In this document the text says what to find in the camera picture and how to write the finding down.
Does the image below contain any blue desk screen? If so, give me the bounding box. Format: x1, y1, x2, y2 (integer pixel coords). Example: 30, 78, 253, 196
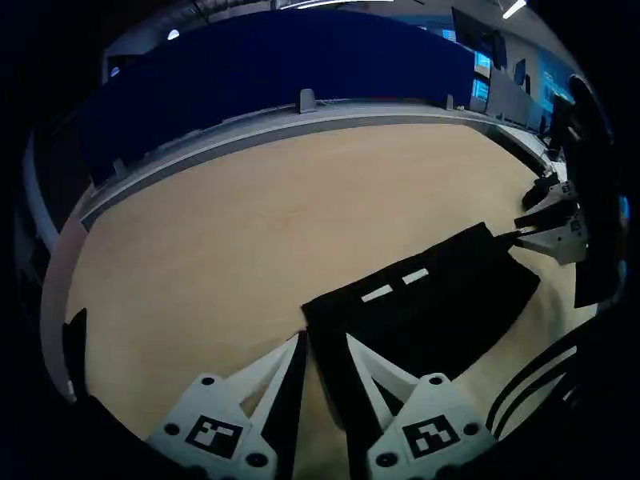
74, 10, 551, 229

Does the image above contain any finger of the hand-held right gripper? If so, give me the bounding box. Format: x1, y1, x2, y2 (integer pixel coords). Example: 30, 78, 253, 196
514, 198, 590, 266
521, 174, 577, 211

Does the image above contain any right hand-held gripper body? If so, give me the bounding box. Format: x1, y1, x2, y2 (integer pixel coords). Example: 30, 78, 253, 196
563, 74, 630, 310

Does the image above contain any black towel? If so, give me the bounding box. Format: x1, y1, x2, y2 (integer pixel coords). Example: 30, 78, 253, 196
299, 221, 543, 437

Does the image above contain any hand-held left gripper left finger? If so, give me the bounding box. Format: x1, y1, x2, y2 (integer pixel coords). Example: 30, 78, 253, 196
144, 329, 311, 480

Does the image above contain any black cable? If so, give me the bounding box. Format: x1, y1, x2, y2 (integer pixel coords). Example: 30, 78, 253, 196
497, 361, 581, 442
486, 338, 580, 435

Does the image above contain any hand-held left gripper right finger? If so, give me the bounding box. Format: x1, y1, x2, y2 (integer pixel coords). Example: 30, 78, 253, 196
343, 333, 499, 480

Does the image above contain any black monitor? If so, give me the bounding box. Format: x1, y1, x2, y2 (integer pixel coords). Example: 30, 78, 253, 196
451, 6, 509, 71

